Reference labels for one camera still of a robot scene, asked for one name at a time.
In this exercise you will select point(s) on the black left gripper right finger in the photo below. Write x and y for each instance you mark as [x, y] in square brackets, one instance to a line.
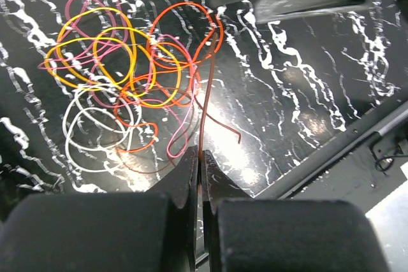
[245, 234]

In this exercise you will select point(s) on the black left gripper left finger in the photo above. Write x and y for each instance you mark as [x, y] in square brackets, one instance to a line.
[118, 231]

